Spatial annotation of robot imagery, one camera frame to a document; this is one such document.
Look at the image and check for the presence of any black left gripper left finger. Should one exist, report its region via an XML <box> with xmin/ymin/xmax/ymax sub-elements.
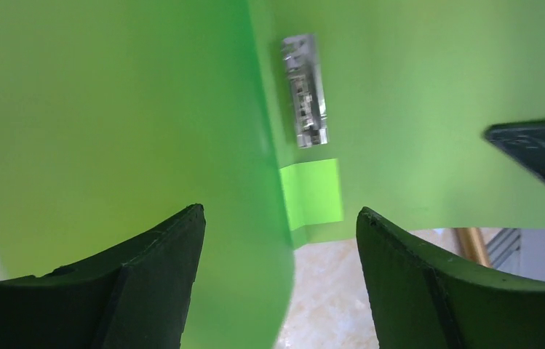
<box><xmin>0</xmin><ymin>204</ymin><xmax>206</xmax><ymax>348</ymax></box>

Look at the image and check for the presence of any wooden rolling pin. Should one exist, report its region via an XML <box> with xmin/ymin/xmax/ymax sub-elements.
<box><xmin>453</xmin><ymin>227</ymin><xmax>492</xmax><ymax>268</ymax></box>

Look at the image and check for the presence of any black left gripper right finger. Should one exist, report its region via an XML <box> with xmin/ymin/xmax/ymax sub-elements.
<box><xmin>356</xmin><ymin>207</ymin><xmax>545</xmax><ymax>348</ymax></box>

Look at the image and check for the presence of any green plastic folder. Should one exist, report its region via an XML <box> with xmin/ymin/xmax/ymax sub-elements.
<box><xmin>0</xmin><ymin>1</ymin><xmax>545</xmax><ymax>348</ymax></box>

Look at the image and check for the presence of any metal folder clip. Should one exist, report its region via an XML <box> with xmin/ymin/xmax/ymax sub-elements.
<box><xmin>282</xmin><ymin>34</ymin><xmax>328</xmax><ymax>148</ymax></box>

